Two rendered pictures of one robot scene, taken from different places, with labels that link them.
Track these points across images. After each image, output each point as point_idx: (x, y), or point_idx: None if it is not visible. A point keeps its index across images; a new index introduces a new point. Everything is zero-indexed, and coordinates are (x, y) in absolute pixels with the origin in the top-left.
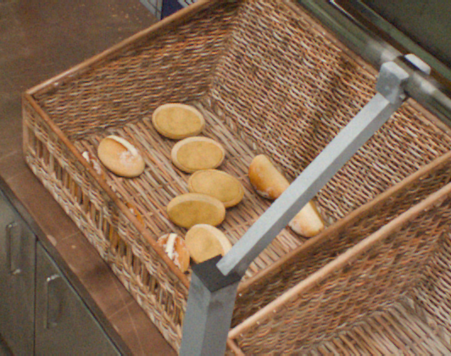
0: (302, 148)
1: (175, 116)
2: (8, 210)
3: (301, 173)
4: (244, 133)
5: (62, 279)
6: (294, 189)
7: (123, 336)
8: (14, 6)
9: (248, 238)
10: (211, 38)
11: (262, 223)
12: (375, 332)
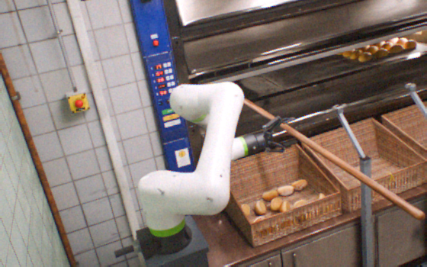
0: (264, 184)
1: (245, 209)
2: (264, 262)
3: (349, 133)
4: (246, 201)
5: (297, 248)
6: (352, 136)
7: (329, 226)
8: None
9: (359, 149)
10: None
11: (357, 145)
12: None
